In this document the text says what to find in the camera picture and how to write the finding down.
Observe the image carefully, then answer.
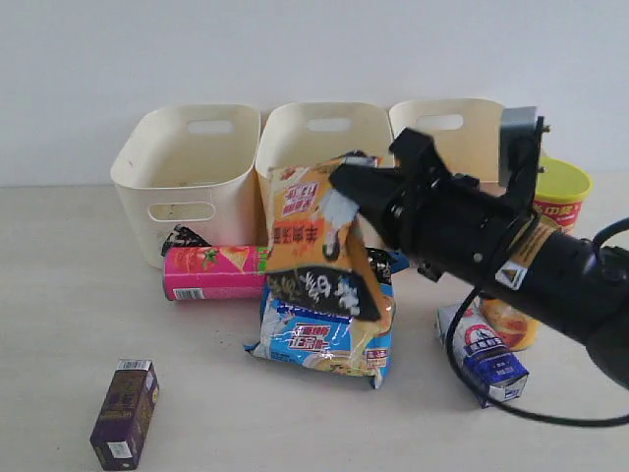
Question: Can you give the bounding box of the blue instant noodle packet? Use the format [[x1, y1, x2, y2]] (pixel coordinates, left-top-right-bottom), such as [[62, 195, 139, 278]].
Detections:
[[242, 248, 410, 389]]

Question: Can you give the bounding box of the yellow Lays chips can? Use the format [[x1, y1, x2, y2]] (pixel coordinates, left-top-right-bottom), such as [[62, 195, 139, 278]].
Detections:
[[479, 154, 593, 351]]

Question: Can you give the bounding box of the white blue milk carton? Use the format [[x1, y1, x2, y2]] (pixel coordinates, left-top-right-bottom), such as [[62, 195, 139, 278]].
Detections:
[[452, 302, 529, 403]]

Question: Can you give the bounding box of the pink Lays chips can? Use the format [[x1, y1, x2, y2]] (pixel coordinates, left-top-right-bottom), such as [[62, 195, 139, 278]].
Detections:
[[163, 246, 268, 301]]

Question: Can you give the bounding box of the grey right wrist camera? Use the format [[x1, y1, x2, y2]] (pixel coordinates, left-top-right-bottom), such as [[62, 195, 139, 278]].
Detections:
[[498, 106, 538, 188]]

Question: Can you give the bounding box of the cream plastic bin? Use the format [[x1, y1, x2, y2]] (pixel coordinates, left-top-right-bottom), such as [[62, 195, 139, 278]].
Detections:
[[388, 97, 547, 198], [110, 104, 261, 268], [255, 101, 395, 250]]

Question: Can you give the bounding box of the cream left plastic bin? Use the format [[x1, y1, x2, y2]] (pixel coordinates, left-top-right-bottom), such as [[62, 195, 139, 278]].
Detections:
[[110, 104, 261, 268]]

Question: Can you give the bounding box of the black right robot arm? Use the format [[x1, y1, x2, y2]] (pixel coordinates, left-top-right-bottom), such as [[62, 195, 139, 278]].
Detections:
[[330, 128, 628, 385]]

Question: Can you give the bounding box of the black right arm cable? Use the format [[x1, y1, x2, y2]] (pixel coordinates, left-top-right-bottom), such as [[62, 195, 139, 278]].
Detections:
[[444, 215, 629, 428]]

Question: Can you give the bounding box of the purple drink carton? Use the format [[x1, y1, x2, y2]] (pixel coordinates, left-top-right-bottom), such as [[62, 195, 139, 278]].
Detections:
[[89, 359, 159, 471]]

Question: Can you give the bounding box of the cream middle plastic bin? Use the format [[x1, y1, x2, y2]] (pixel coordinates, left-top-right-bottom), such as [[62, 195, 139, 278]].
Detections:
[[255, 101, 395, 250]]

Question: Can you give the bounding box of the orange instant noodle packet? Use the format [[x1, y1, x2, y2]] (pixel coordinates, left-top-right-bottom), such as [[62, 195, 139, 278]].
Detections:
[[266, 151, 392, 330]]

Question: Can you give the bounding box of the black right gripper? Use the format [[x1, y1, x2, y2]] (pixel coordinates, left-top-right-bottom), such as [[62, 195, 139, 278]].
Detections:
[[329, 128, 539, 288]]

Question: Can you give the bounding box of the cream right plastic bin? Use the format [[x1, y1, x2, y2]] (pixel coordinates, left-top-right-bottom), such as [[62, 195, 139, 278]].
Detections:
[[388, 97, 547, 198]]

